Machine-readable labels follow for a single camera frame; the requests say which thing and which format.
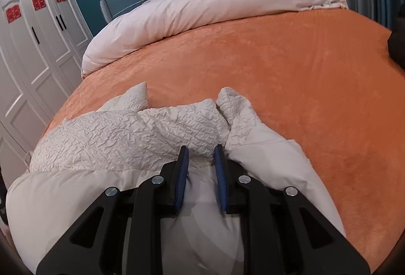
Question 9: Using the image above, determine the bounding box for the white quilted puffer jacket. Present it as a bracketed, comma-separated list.
[6, 83, 344, 274]

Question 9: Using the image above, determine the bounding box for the orange plush bed cover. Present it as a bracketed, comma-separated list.
[51, 9, 404, 273]

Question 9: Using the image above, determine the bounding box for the pale pink folded duvet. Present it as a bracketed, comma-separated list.
[81, 0, 348, 78]

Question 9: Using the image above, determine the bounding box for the white panelled wardrobe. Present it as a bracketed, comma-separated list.
[1, 0, 93, 185]

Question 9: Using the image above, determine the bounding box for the black puffer jacket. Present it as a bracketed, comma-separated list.
[387, 17, 405, 69]

